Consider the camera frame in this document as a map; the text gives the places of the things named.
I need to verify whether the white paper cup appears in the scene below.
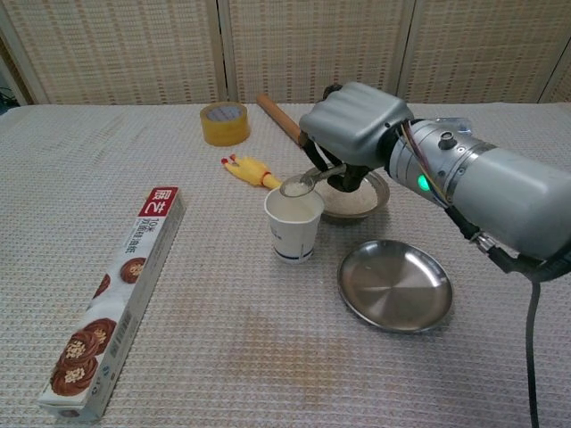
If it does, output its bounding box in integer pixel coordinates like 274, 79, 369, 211
263, 189, 326, 265

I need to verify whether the wooden rolling pin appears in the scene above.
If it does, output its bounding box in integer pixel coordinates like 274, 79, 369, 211
255, 93, 307, 144

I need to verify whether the white woven tablecloth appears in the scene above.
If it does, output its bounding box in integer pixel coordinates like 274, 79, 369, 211
0, 103, 571, 428

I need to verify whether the clear plastic water bottle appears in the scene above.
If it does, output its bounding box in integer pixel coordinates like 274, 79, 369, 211
434, 115, 475, 135

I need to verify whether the yellow rubber chicken toy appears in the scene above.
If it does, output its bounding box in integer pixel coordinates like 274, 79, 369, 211
219, 153, 283, 189

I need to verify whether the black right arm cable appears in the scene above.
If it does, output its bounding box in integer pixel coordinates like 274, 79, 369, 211
445, 204, 571, 428

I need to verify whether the baking paper box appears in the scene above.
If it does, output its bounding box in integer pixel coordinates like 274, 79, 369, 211
37, 185, 187, 423

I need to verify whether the empty steel plate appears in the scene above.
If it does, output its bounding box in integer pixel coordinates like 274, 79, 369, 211
336, 239, 454, 334

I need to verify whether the bamboo folding screen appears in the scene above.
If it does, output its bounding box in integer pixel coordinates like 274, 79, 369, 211
0, 0, 571, 106

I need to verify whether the yellow tape roll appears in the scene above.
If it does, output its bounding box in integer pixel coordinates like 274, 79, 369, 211
199, 103, 252, 147

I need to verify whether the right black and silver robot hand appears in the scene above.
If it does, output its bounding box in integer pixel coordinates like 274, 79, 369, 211
298, 81, 416, 193

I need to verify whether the steel bowl with rice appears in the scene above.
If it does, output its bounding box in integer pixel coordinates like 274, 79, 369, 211
311, 171, 391, 219

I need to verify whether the small metal spoon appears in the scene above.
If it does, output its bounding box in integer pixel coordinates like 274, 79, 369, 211
279, 163, 347, 199

